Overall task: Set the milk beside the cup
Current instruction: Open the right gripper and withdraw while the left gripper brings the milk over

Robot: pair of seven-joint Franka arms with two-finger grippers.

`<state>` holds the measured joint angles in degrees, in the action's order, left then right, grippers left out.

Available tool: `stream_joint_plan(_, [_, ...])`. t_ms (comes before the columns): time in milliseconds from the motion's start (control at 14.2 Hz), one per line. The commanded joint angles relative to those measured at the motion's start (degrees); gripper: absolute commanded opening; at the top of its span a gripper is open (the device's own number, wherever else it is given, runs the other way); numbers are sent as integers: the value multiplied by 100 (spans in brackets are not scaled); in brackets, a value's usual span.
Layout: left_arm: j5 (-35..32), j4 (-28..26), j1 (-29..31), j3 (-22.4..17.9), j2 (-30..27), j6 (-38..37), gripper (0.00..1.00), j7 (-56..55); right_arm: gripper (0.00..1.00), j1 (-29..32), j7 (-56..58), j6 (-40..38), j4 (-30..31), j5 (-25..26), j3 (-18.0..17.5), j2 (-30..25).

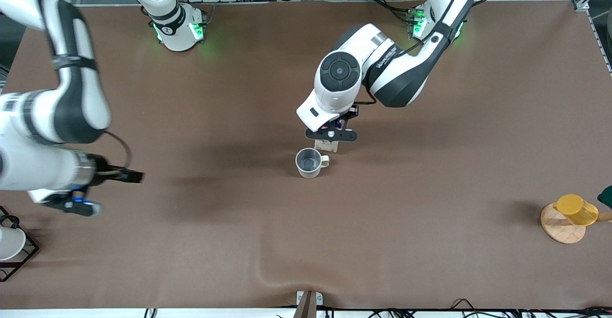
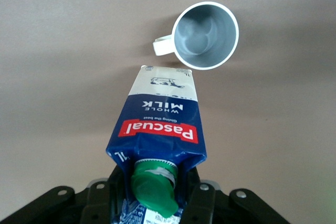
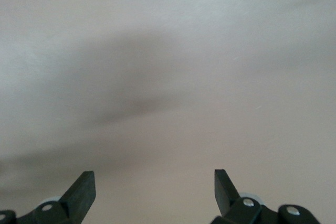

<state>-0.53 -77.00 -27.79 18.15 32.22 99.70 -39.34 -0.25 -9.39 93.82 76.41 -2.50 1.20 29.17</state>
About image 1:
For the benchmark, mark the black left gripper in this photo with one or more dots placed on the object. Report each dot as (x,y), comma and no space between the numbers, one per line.
(350,115)

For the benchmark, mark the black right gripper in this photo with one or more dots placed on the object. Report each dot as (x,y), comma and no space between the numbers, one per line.
(106,173)

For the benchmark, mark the white mug with grey inside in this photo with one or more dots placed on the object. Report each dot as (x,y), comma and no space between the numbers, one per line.
(311,163)

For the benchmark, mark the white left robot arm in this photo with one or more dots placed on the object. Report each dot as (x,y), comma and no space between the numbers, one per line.
(382,69)

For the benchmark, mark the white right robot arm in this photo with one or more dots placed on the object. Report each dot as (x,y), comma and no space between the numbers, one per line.
(62,103)

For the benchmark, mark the round wooden cup stand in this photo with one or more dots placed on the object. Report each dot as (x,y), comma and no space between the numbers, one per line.
(562,229)

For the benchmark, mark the yellow plastic cup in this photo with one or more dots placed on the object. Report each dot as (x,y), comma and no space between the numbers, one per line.
(576,210)

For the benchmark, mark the dark green cup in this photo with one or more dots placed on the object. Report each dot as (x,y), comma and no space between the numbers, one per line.
(606,197)

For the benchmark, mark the brown table cloth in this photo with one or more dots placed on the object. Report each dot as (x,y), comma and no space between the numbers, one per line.
(306,222)

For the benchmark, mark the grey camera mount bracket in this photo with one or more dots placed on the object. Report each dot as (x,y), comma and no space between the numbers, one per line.
(308,303)

